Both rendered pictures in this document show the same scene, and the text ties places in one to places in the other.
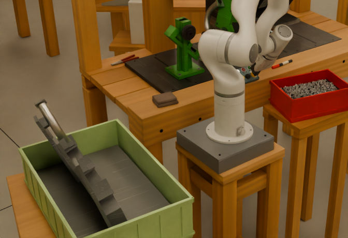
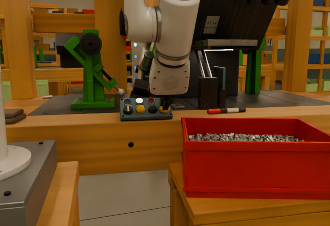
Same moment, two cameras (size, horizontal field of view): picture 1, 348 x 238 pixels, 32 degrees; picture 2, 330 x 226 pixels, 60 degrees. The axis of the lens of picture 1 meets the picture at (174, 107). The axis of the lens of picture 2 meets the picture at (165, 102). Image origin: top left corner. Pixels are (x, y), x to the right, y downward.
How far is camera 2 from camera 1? 2.18 m
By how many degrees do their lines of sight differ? 27
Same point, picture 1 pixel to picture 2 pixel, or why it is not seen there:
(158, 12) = (106, 49)
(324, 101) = (270, 162)
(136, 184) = not seen: outside the picture
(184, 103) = (19, 125)
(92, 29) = (21, 51)
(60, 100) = not seen: hidden behind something
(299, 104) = (204, 155)
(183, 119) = not seen: hidden behind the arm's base
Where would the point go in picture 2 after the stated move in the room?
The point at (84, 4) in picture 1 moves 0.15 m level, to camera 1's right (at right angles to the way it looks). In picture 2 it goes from (12, 20) to (39, 19)
